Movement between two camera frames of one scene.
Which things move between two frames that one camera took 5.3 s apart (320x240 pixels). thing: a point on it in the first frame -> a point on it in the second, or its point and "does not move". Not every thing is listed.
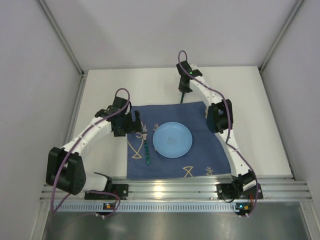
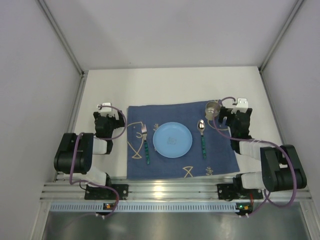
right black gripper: [185, 88] -> [225, 115]
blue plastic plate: [172, 140] does not move
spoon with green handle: [182, 96] -> [201, 126]
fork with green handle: [144, 136] does not move
